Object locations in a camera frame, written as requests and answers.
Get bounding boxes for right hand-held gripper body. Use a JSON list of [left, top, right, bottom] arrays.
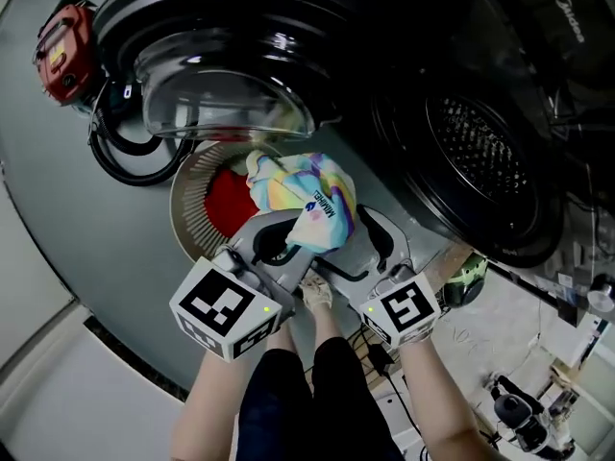
[[358, 261, 441, 350]]

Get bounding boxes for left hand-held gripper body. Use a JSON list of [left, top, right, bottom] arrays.
[[168, 245, 299, 362]]

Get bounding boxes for red clothes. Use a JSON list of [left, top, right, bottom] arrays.
[[204, 168, 258, 239]]

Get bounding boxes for round grey laundry basket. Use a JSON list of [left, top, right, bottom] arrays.
[[168, 139, 289, 266]]

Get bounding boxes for pastel tie-dye clothes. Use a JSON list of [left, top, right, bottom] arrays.
[[245, 152, 359, 254]]

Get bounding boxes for black washing machine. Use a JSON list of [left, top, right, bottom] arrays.
[[307, 0, 615, 316]]

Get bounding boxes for person's left forearm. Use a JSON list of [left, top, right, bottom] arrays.
[[170, 324, 294, 461]]

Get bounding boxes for person's right forearm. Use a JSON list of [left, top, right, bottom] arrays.
[[398, 338, 501, 461]]

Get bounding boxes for round glass machine door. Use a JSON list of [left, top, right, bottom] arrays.
[[90, 0, 371, 143]]

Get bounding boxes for person's right beige shoe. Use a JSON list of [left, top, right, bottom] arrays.
[[300, 276, 333, 309]]

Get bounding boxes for black power adapter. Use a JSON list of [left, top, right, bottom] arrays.
[[367, 342, 395, 376]]

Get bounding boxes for green black helmet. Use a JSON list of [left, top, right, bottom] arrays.
[[441, 252, 489, 309]]

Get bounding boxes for person's legs black shorts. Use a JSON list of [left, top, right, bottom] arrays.
[[237, 300, 393, 461]]

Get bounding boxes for red vacuum cleaner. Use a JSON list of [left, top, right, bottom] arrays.
[[32, 2, 105, 109]]

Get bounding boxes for black ribbed vacuum hose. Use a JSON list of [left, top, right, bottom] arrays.
[[86, 79, 196, 187]]

